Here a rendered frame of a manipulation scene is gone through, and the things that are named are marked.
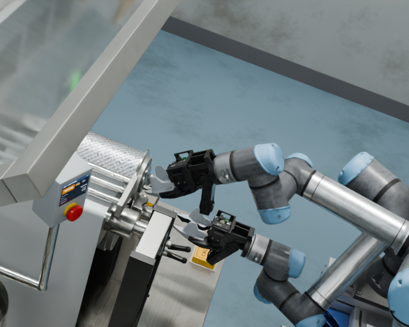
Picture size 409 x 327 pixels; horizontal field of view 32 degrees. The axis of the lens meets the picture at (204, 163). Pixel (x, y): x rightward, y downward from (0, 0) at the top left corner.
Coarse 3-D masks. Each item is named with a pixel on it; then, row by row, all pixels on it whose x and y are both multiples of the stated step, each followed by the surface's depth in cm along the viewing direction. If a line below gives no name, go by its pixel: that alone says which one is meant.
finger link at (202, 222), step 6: (198, 210) 195; (180, 216) 197; (186, 216) 197; (192, 216) 197; (198, 216) 196; (186, 222) 198; (198, 222) 197; (204, 222) 196; (210, 222) 196; (204, 228) 197
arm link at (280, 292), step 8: (264, 272) 196; (256, 280) 201; (264, 280) 196; (272, 280) 194; (256, 288) 199; (264, 288) 197; (272, 288) 196; (280, 288) 195; (288, 288) 195; (256, 296) 200; (264, 296) 199; (272, 296) 196; (280, 296) 194; (280, 304) 194
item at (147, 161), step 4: (148, 156) 181; (144, 160) 178; (148, 160) 178; (144, 164) 177; (148, 164) 179; (140, 168) 176; (144, 168) 176; (140, 172) 176; (144, 172) 178; (140, 176) 176; (140, 180) 176; (136, 184) 176; (136, 188) 176; (136, 192) 178; (132, 196) 179; (136, 196) 181
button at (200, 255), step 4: (196, 248) 214; (200, 248) 214; (204, 248) 215; (196, 252) 213; (200, 252) 213; (204, 252) 214; (196, 256) 211; (200, 256) 212; (204, 256) 212; (192, 260) 212; (196, 260) 212; (200, 260) 212; (204, 260) 211; (200, 264) 212; (204, 264) 212; (208, 264) 212; (212, 268) 212
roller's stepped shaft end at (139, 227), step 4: (136, 224) 155; (140, 224) 155; (144, 224) 156; (136, 228) 155; (140, 228) 155; (144, 228) 155; (132, 232) 156; (136, 232) 155; (140, 232) 155; (140, 236) 156
